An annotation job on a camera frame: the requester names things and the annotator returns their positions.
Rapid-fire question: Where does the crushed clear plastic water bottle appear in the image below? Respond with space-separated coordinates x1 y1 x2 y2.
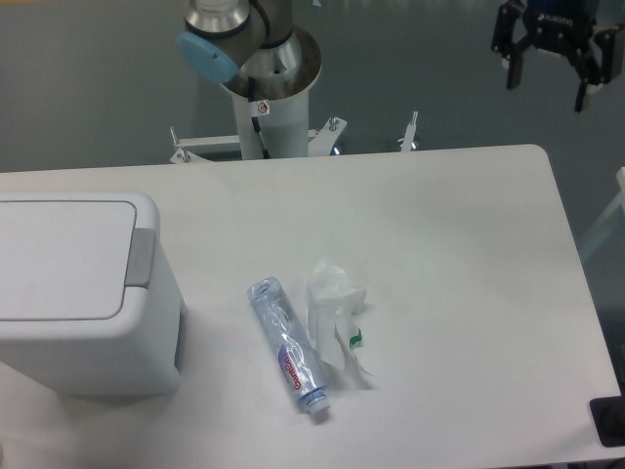
247 277 330 417

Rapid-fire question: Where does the black cable on pedestal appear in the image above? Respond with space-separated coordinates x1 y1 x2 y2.
247 76 271 160

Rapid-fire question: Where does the white plastic trash can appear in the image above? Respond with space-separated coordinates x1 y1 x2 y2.
1 192 185 398

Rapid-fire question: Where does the black device at table corner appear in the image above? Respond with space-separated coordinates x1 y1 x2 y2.
590 396 624 448

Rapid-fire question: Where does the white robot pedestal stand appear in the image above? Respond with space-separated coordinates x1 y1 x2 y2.
170 89 348 164

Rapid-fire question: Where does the white trash can lid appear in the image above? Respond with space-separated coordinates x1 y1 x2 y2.
1 195 159 321

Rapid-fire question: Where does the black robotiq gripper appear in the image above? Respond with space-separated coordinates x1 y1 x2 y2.
491 0 622 112

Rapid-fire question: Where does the crumpled clear plastic wrapper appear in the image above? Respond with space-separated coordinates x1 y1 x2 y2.
306 256 374 392

